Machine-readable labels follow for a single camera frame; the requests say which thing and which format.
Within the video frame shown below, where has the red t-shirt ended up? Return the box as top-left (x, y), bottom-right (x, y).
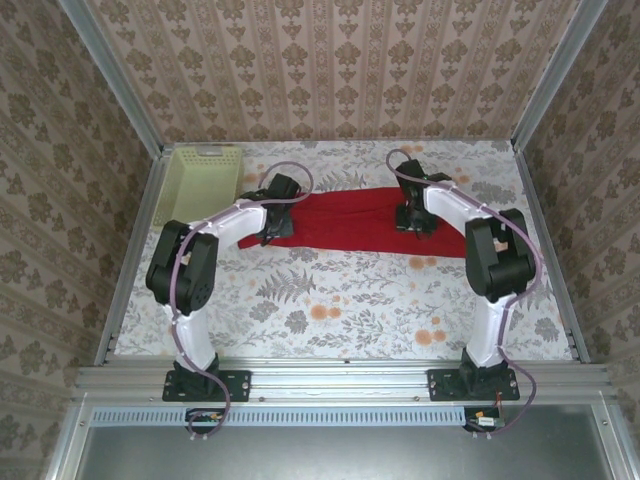
top-left (236, 185), bottom-right (469, 260)

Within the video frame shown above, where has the pale green plastic basket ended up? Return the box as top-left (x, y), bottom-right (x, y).
top-left (152, 146), bottom-right (245, 230)

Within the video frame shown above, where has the floral patterned tablecloth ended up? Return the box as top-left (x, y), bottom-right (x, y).
top-left (113, 139), bottom-right (574, 362)

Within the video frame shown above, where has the small circuit board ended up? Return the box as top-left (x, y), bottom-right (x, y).
top-left (187, 408), bottom-right (231, 434)
top-left (463, 407), bottom-right (504, 434)

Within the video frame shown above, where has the grey sheet metal panel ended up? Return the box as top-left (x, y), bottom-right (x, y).
top-left (74, 424), bottom-right (619, 480)

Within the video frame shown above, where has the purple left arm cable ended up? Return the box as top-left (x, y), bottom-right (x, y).
top-left (169, 160), bottom-right (314, 444)

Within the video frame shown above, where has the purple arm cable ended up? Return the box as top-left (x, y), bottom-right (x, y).
top-left (169, 160), bottom-right (314, 444)
top-left (385, 148), bottom-right (544, 437)

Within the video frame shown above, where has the aluminium side rail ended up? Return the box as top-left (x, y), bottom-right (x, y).
top-left (514, 142), bottom-right (592, 365)
top-left (93, 149), bottom-right (167, 366)

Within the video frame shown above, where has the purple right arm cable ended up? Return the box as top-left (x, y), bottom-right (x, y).
top-left (385, 148), bottom-right (544, 437)

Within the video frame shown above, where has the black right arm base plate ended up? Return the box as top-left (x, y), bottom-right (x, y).
top-left (427, 368), bottom-right (521, 402)

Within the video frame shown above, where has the aluminium mounting rail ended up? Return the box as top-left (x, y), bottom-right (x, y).
top-left (74, 357), bottom-right (612, 404)

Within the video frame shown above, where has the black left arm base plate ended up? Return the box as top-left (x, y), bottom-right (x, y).
top-left (162, 369), bottom-right (252, 403)

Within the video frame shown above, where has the aluminium frame post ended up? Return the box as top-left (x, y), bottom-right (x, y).
top-left (510, 0), bottom-right (617, 152)
top-left (58, 0), bottom-right (165, 157)

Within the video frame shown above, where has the grey slotted cable duct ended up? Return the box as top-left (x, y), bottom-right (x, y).
top-left (92, 405), bottom-right (467, 427)

